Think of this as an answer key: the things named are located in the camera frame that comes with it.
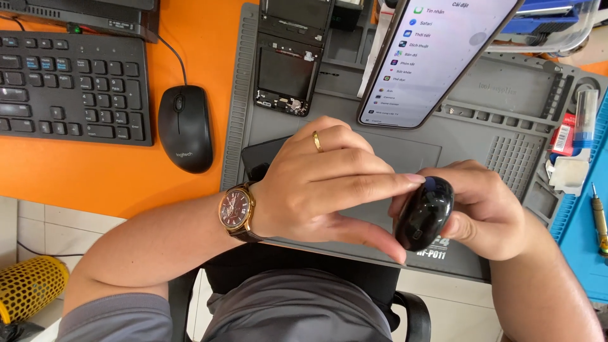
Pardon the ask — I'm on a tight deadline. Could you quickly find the small black box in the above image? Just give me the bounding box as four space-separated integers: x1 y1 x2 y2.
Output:
330 0 364 32

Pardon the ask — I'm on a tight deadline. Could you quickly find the black plastic bag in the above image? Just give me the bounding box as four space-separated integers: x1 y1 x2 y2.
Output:
0 320 46 342

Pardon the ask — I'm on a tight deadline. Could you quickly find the clear plastic container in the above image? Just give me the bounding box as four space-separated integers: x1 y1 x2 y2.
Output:
484 0 601 54

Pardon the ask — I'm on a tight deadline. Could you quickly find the red small packet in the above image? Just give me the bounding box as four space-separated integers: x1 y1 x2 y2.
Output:
550 113 578 157

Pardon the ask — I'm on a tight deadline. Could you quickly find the smartphone with lit screen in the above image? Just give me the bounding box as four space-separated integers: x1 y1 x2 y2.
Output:
356 0 528 130

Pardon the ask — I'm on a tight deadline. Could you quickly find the opened black phone frame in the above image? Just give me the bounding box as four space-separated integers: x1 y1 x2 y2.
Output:
254 32 325 117

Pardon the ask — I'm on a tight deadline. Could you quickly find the clear tube blue band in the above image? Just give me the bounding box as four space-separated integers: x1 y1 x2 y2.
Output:
572 89 599 149

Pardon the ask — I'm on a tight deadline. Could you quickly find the black smartphone dark screen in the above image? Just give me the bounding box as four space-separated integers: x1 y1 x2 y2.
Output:
241 135 295 183

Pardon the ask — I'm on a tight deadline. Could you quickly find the blue silicone mat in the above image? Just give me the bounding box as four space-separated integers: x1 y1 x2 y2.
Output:
548 90 608 305

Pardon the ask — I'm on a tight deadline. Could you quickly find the white plastic holder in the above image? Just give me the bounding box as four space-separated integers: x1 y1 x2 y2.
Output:
545 147 592 196

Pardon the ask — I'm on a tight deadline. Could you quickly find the person's right hand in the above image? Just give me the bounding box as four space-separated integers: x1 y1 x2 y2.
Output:
389 159 537 263

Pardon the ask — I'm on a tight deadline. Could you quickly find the black computer keyboard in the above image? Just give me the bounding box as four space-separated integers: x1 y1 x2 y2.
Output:
0 31 155 147

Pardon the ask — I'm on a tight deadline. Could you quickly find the gold wristwatch brown strap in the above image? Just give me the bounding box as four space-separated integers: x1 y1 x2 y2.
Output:
218 180 268 244

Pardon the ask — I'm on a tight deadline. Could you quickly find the black mouse cable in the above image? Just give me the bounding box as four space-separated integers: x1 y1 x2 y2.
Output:
156 34 189 87

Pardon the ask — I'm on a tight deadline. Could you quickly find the grey silicone repair mat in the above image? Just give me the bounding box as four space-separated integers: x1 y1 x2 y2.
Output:
220 2 608 284

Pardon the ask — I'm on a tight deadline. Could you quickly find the black computer mouse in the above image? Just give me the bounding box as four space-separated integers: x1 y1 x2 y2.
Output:
158 85 214 174

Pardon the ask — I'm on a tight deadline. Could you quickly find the grey shirt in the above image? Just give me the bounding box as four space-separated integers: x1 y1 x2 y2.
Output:
57 268 395 342

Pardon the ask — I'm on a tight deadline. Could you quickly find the thin black floor cable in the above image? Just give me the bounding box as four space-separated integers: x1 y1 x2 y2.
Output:
16 240 85 259

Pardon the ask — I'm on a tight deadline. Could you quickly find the yellow perforated cylinder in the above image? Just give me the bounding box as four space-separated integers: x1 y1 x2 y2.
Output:
0 256 71 326

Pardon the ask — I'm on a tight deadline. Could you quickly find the yellow handled screwdriver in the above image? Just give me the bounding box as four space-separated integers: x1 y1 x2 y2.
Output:
590 183 608 259

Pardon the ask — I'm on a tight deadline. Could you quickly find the glossy black earbud case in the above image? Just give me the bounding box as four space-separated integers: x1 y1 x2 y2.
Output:
394 176 455 252

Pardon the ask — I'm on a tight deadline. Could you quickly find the black phone back housing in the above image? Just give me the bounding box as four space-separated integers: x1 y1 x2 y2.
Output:
258 0 335 47

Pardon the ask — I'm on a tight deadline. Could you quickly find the person's left hand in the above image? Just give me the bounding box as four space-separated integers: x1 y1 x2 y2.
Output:
249 116 427 265

